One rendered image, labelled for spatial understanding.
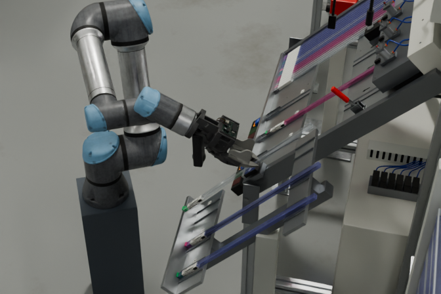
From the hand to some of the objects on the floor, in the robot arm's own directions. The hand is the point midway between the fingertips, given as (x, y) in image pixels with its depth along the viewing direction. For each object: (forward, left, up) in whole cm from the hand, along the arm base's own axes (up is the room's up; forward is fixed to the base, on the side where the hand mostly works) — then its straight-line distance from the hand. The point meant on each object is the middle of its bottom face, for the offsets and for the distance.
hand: (252, 163), depth 221 cm
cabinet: (+75, +19, -97) cm, 124 cm away
